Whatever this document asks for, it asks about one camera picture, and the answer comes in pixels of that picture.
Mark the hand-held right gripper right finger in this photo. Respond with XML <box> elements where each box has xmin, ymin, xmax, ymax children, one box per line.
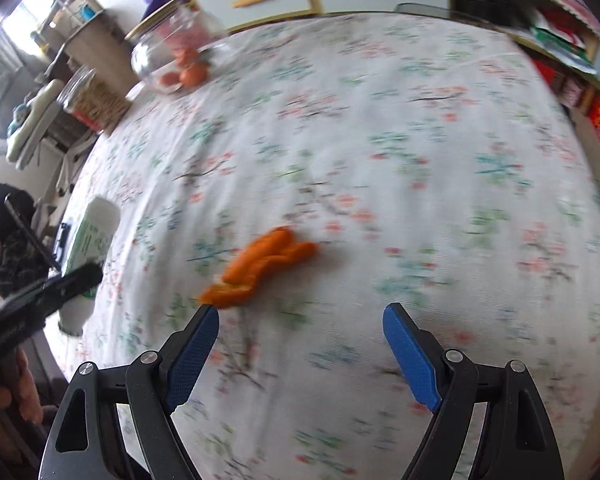
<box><xmin>383</xmin><ymin>302</ymin><xmax>564</xmax><ymax>480</ymax></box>

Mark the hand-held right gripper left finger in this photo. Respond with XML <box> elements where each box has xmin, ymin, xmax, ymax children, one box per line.
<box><xmin>40</xmin><ymin>304</ymin><xmax>221</xmax><ymax>480</ymax></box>

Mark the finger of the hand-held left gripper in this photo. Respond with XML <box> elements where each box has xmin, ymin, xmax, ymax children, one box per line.
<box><xmin>0</xmin><ymin>262</ymin><xmax>104</xmax><ymax>322</ymax></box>

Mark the orange peel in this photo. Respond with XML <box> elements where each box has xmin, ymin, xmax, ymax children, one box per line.
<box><xmin>200</xmin><ymin>226</ymin><xmax>320</xmax><ymax>310</ymax></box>

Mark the person's left hand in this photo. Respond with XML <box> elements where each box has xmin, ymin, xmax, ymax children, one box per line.
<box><xmin>0</xmin><ymin>349</ymin><xmax>44</xmax><ymax>428</ymax></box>

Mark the white bottle green label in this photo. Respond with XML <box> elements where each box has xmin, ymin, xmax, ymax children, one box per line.
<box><xmin>57</xmin><ymin>196</ymin><xmax>122</xmax><ymax>336</ymax></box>

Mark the checkered cloth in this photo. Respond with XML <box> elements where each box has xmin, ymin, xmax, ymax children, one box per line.
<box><xmin>0</xmin><ymin>237</ymin><xmax>48</xmax><ymax>303</ymax></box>

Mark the glass jar with snacks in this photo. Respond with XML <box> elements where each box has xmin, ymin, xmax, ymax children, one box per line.
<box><xmin>56</xmin><ymin>65</ymin><xmax>134</xmax><ymax>134</ymax></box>

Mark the floral tablecloth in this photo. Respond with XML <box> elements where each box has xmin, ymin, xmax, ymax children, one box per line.
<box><xmin>50</xmin><ymin>12</ymin><xmax>600</xmax><ymax>480</ymax></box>

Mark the glass jar with oranges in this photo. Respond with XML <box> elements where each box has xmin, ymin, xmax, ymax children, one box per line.
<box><xmin>130</xmin><ymin>2</ymin><xmax>232</xmax><ymax>95</ymax></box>

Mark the long red box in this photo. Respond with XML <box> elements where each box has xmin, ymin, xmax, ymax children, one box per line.
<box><xmin>529</xmin><ymin>57</ymin><xmax>567</xmax><ymax>93</ymax></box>

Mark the green and white bag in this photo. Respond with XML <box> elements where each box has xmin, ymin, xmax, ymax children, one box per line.
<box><xmin>531</xmin><ymin>24</ymin><xmax>598</xmax><ymax>75</ymax></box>

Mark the black electronic box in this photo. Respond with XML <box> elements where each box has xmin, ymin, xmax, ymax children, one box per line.
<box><xmin>451</xmin><ymin>0</ymin><xmax>537</xmax><ymax>33</ymax></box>

